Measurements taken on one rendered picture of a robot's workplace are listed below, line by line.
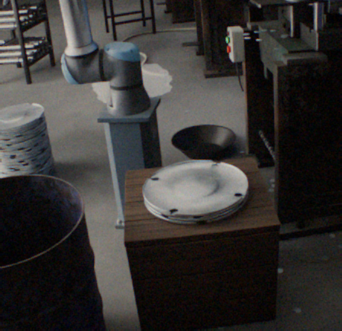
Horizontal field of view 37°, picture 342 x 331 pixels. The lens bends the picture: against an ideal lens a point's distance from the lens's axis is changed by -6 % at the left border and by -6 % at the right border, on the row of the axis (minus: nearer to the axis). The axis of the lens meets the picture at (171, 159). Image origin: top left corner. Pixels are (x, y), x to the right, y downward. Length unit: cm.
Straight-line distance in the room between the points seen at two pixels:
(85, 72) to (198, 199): 62
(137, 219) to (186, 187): 16
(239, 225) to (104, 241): 74
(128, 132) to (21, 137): 64
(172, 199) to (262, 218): 25
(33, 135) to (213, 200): 111
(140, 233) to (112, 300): 40
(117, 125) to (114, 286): 54
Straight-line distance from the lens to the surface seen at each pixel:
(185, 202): 142
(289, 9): 188
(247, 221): 138
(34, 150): 235
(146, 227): 139
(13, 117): 239
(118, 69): 177
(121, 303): 169
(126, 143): 184
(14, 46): 395
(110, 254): 190
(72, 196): 138
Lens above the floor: 113
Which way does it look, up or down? 27 degrees down
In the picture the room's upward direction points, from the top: 6 degrees counter-clockwise
